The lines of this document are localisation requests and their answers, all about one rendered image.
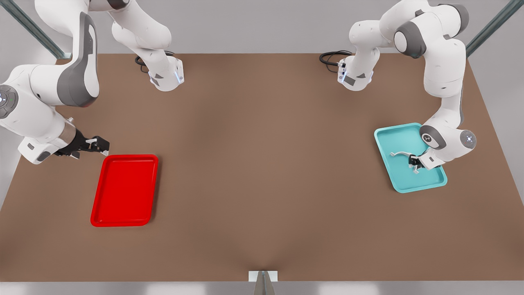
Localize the white drainage pipe clamp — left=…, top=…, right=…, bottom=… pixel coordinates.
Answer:
left=390, top=151, right=420, bottom=174

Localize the teal rectangular tray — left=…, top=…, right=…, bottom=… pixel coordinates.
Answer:
left=374, top=123, right=448, bottom=193

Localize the red rectangular tray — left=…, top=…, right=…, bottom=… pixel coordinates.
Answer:
left=90, top=154, right=159, bottom=227

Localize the black cable loop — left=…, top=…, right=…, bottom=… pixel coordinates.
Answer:
left=135, top=50, right=176, bottom=74
left=319, top=50, right=355, bottom=73

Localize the silver frame post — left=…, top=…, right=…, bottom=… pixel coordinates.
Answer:
left=248, top=270, right=278, bottom=295
left=0, top=0, right=71, bottom=59
left=465, top=0, right=524, bottom=58

